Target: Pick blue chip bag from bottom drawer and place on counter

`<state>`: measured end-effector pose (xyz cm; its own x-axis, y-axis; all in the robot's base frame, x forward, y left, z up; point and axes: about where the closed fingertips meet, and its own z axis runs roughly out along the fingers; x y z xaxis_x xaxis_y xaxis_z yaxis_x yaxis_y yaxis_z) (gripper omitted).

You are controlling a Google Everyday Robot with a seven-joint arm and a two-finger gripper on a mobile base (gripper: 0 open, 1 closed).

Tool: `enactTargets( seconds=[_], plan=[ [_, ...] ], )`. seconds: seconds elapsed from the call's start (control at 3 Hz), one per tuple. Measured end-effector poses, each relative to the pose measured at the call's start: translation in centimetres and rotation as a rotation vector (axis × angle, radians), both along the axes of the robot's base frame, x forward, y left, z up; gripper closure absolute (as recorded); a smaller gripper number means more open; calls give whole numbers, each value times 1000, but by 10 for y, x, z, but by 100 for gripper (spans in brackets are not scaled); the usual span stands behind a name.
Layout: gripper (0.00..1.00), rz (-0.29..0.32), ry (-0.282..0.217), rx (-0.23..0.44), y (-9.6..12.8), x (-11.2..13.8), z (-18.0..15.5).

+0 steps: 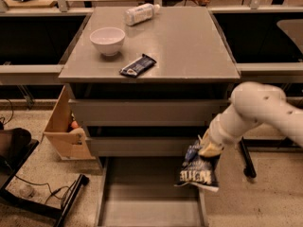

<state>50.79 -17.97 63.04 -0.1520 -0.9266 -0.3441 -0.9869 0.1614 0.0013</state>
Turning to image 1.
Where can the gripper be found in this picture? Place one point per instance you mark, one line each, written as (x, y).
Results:
(217, 136)

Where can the blue chip bag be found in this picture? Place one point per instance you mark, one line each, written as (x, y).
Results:
(198, 170)

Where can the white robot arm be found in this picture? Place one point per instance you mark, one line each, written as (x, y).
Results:
(252, 104)

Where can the grey bottom drawer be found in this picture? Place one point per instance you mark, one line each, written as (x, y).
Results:
(142, 192)

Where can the grey drawer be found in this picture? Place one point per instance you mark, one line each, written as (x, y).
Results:
(139, 146)
(146, 112)
(142, 192)

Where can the grey drawer cabinet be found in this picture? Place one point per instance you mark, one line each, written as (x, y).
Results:
(192, 62)

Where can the grey middle drawer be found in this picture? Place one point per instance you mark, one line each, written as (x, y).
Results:
(139, 146)

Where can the grey top drawer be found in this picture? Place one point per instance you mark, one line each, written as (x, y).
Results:
(146, 112)

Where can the dark bag on left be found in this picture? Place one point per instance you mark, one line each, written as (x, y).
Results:
(12, 144)

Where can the black metal stand right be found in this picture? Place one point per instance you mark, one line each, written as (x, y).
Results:
(247, 161)

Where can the black metal stand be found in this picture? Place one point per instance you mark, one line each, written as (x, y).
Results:
(247, 161)
(54, 207)

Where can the dark blue snack bar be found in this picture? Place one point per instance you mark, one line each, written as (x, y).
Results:
(138, 67)

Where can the orange fruit in box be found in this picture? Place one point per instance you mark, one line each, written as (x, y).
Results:
(74, 125)

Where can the brown cardboard box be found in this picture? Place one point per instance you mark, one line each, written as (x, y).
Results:
(69, 144)

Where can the white ceramic bowl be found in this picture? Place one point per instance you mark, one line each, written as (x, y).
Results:
(108, 40)

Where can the clear plastic water bottle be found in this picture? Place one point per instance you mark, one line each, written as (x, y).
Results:
(140, 14)

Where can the black metal stand left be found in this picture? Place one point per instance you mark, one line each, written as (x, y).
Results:
(54, 207)

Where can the grey metal rail frame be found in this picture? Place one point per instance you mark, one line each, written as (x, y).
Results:
(36, 46)

